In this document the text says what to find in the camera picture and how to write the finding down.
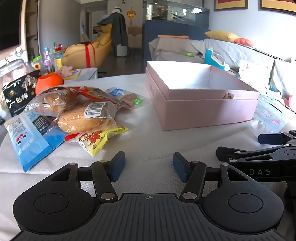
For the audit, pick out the yellow cartoon snack packet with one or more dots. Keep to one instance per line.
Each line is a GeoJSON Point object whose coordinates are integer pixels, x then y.
{"type": "Point", "coordinates": [92, 141]}

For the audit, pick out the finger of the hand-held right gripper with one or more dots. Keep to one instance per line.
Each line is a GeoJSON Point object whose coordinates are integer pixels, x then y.
{"type": "Point", "coordinates": [229, 153]}
{"type": "Point", "coordinates": [268, 138]}

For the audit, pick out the orange pumpkin bucket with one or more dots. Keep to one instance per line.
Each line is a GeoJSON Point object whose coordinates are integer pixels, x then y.
{"type": "Point", "coordinates": [48, 81]}

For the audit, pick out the orange long pillow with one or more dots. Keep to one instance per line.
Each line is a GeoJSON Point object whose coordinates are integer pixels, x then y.
{"type": "Point", "coordinates": [173, 36]}

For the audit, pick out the pink plush toy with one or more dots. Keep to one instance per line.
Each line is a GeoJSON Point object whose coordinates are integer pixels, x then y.
{"type": "Point", "coordinates": [66, 70]}

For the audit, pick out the television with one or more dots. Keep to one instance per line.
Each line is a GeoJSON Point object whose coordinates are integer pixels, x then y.
{"type": "Point", "coordinates": [9, 23]}

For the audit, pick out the large glass jar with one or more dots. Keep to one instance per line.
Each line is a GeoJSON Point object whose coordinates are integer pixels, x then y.
{"type": "Point", "coordinates": [13, 69]}

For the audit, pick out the blue cartoon packaging card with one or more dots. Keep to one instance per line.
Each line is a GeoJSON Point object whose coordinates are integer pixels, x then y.
{"type": "Point", "coordinates": [268, 113]}

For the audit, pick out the long bread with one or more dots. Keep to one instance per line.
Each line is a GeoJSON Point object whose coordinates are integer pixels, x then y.
{"type": "Point", "coordinates": [78, 120]}

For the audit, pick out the dark coat on stand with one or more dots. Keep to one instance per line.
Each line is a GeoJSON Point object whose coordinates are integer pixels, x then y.
{"type": "Point", "coordinates": [119, 30]}

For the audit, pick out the pink cardboard box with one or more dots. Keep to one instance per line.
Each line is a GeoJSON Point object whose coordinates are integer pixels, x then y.
{"type": "Point", "coordinates": [208, 109]}

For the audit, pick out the large blue white snack packet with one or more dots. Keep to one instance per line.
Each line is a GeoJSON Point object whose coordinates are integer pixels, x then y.
{"type": "Point", "coordinates": [30, 141]}

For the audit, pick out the beige chair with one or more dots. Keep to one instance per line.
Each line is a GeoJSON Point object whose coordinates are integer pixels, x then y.
{"type": "Point", "coordinates": [134, 39]}

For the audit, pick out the red ribbon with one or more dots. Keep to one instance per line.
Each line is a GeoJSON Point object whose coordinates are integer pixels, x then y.
{"type": "Point", "coordinates": [87, 55]}

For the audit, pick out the small blue label snack packet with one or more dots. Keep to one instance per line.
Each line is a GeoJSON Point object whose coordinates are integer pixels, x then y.
{"type": "Point", "coordinates": [129, 98]}

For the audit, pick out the cartoon print bread packet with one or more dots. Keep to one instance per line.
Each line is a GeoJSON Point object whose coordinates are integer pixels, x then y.
{"type": "Point", "coordinates": [48, 104]}

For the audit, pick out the orange cushion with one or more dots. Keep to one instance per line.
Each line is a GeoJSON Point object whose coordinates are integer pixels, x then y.
{"type": "Point", "coordinates": [244, 41]}

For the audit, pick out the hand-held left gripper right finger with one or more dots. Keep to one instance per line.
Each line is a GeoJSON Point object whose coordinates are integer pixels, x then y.
{"type": "Point", "coordinates": [181, 166]}

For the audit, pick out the teal toy box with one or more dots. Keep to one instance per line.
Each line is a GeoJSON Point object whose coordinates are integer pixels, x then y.
{"type": "Point", "coordinates": [209, 56]}

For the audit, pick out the colourful plastic toys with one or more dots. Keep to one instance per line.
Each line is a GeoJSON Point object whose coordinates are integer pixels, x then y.
{"type": "Point", "coordinates": [47, 58]}

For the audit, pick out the blue cabinet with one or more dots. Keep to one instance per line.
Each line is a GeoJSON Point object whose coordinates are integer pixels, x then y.
{"type": "Point", "coordinates": [175, 29]}

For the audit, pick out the white floor appliance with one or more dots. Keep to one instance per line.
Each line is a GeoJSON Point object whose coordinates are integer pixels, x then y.
{"type": "Point", "coordinates": [121, 51]}

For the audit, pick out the white side table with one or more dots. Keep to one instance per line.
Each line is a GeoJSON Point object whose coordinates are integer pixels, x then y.
{"type": "Point", "coordinates": [87, 73]}

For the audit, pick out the framed wall picture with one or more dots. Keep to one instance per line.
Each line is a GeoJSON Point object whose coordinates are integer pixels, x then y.
{"type": "Point", "coordinates": [231, 4]}
{"type": "Point", "coordinates": [277, 5]}

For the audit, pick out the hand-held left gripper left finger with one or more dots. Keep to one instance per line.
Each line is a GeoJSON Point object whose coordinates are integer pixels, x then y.
{"type": "Point", "coordinates": [118, 165]}

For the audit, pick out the yellow sofa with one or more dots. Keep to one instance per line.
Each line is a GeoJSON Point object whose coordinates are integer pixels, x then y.
{"type": "Point", "coordinates": [101, 48]}

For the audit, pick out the red snack packet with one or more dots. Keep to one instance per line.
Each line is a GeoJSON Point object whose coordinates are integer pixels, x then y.
{"type": "Point", "coordinates": [92, 93]}

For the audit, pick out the black snack bag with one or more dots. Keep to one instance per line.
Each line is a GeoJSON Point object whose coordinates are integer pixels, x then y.
{"type": "Point", "coordinates": [18, 97]}

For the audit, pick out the wooden shelf unit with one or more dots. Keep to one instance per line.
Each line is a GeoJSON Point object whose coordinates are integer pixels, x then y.
{"type": "Point", "coordinates": [31, 27]}

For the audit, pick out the glass fish tank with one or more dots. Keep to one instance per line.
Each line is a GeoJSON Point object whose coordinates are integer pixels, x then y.
{"type": "Point", "coordinates": [180, 12]}

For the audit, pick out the yellow cushion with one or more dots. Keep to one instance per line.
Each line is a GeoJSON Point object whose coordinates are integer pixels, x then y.
{"type": "Point", "coordinates": [223, 36]}

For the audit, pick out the small green item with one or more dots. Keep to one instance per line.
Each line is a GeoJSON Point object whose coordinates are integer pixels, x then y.
{"type": "Point", "coordinates": [189, 54]}

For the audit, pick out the yellow board book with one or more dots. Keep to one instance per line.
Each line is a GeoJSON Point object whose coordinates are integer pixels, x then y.
{"type": "Point", "coordinates": [76, 73]}

